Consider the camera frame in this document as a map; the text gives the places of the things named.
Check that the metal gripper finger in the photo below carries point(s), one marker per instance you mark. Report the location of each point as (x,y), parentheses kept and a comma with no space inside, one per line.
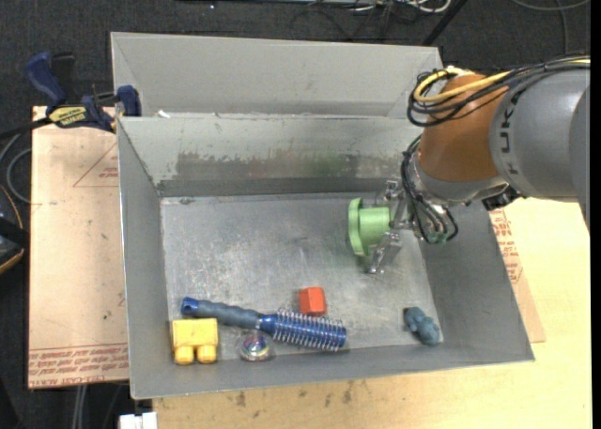
(392,191)
(384,253)

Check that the light green flanged cylinder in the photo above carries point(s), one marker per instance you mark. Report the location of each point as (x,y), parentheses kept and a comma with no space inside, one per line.
(368,225)

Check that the grey-blue toy animal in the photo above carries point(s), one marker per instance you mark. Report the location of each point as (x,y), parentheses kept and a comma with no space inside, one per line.
(422,326)

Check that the red-orange small block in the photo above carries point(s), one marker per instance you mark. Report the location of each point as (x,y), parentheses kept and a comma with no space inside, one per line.
(312,301)

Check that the grey metal bin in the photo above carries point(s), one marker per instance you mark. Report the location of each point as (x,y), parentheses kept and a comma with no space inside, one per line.
(282,249)

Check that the blue hairbrush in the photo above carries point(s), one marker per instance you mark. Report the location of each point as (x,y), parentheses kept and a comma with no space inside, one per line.
(282,326)

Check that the iridescent clear ball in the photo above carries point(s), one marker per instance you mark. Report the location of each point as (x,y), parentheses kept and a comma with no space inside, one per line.
(255,347)

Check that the yellow toy building block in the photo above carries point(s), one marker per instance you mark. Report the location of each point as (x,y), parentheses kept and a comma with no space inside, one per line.
(193,333)

